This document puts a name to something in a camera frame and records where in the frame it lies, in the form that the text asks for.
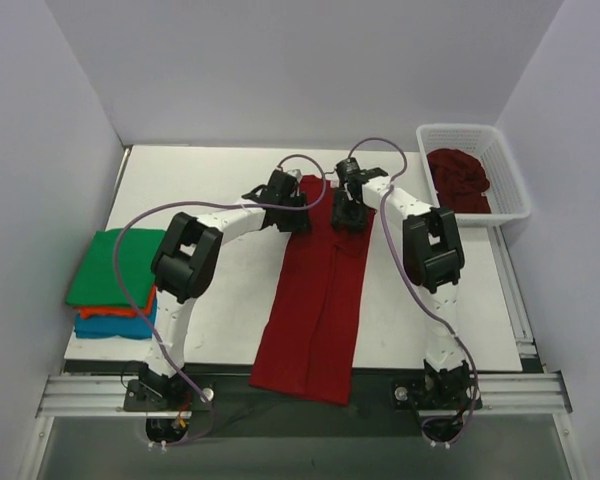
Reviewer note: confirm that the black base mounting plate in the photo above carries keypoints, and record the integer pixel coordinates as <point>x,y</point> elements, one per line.
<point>218,401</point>

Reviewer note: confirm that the orange folded t shirt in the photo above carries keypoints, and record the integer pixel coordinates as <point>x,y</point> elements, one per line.
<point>86,312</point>

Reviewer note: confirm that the red t shirt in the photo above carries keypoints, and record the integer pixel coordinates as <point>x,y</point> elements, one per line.
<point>307,347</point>

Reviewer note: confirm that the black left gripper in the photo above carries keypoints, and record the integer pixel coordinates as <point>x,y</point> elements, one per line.
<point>294,220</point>

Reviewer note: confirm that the aluminium extrusion rail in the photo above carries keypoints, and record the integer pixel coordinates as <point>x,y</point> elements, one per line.
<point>501,394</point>

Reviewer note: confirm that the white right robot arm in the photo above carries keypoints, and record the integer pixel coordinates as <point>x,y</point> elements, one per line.
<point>425,242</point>

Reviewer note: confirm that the dark red crumpled shirt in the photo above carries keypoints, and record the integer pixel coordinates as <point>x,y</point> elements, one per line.
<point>460,181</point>

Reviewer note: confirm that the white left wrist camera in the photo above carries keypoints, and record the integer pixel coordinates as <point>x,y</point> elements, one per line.
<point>294,173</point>

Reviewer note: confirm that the green folded t shirt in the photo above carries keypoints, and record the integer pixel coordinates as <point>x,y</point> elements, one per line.
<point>96,284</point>

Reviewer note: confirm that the blue folded t shirt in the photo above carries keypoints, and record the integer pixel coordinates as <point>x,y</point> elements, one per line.
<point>102,327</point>

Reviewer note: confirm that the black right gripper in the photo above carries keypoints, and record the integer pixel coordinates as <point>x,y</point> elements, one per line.
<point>348,216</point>

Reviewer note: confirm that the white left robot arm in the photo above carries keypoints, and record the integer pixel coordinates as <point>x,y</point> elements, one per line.
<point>185,263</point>

